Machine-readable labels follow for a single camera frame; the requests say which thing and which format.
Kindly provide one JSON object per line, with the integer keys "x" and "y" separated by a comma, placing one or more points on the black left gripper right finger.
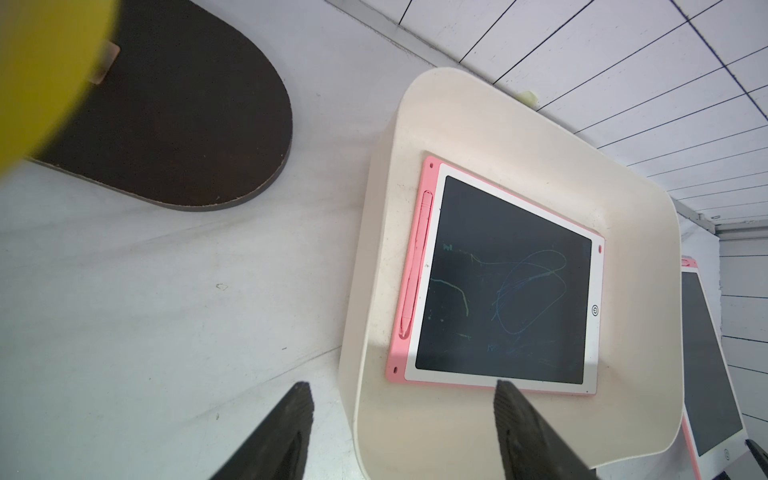
{"x": 529, "y": 447}

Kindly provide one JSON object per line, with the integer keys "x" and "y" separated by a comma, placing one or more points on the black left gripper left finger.
{"x": 278, "y": 447}

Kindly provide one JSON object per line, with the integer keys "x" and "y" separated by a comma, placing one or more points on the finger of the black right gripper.
{"x": 759, "y": 454}

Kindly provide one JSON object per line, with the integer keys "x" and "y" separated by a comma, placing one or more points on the pink white writing tablet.
{"x": 712, "y": 423}

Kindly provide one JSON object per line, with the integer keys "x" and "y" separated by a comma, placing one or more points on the cream plastic storage box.
{"x": 439, "y": 432}

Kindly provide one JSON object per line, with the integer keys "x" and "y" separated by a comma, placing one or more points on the dark metal glass rack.
{"x": 191, "y": 115}

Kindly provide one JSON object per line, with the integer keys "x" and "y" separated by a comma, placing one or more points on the yellow plastic wine glass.
{"x": 49, "y": 50}

